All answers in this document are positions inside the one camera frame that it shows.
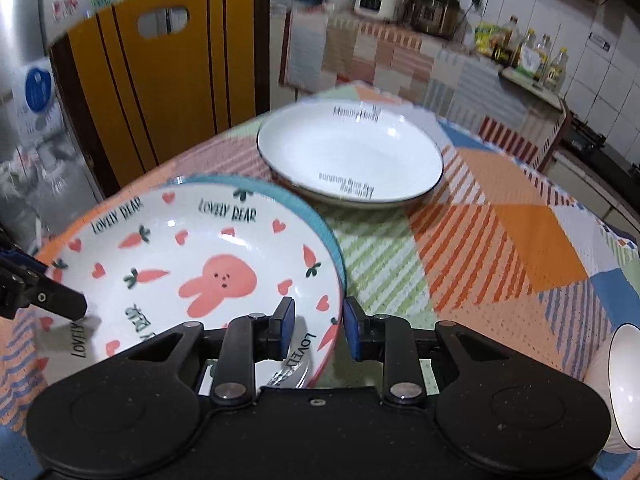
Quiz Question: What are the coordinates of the yellow food packet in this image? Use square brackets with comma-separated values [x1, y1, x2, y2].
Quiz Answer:
[473, 22, 502, 57]

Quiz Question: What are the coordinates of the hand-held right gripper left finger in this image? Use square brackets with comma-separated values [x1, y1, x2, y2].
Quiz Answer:
[110, 296, 297, 407]

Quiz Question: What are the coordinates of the orange wooden chair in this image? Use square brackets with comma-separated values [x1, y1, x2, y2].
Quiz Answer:
[49, 0, 272, 202]

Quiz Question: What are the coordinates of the gas stove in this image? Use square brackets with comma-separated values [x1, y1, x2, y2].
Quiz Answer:
[564, 119, 640, 188]

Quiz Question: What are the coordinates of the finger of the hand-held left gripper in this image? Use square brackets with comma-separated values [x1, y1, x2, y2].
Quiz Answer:
[0, 249, 89, 322]

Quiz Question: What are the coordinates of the clear oil bottle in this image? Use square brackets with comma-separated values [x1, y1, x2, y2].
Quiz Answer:
[519, 30, 539, 75]
[534, 35, 552, 82]

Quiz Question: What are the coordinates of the white rabbit print plate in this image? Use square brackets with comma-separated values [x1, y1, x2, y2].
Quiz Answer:
[36, 183, 345, 389]

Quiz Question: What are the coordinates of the white bowl black rim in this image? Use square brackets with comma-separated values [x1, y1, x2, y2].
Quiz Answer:
[584, 322, 640, 455]

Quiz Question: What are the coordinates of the teal rimmed plate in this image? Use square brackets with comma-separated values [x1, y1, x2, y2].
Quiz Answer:
[175, 175, 347, 291]

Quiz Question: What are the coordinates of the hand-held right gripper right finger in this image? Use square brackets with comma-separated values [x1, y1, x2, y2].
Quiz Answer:
[342, 296, 522, 407]

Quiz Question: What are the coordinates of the patchwork counter cloth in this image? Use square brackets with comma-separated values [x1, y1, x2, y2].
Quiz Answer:
[279, 9, 568, 163]

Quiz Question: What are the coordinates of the silver refrigerator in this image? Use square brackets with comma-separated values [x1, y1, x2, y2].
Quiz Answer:
[0, 0, 132, 246]

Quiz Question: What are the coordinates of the dark oil bottle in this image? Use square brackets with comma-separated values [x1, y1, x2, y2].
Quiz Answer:
[499, 16, 521, 67]

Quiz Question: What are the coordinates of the yellow oil bottle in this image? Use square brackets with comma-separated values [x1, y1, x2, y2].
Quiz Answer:
[544, 47, 569, 93]

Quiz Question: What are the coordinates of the dark pressure cooker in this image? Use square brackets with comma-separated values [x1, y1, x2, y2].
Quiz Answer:
[407, 0, 462, 39]

